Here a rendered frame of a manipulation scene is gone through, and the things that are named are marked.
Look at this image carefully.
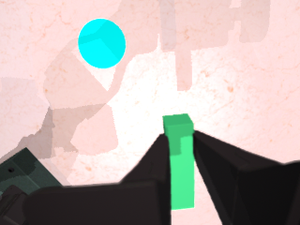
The green rectangular post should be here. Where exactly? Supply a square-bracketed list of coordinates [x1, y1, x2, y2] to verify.
[162, 113, 195, 210]

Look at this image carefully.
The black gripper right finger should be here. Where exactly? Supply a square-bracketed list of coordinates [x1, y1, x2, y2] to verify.
[192, 129, 300, 225]

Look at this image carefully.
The cyan circle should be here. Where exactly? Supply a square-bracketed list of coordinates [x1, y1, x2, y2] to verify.
[78, 19, 126, 68]

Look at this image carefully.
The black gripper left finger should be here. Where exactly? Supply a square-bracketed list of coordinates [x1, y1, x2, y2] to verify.
[22, 133, 172, 225]

